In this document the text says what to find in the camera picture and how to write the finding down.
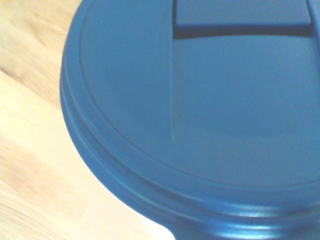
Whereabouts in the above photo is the clear pitcher with blue lid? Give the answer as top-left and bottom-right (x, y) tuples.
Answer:
(59, 0), (320, 240)

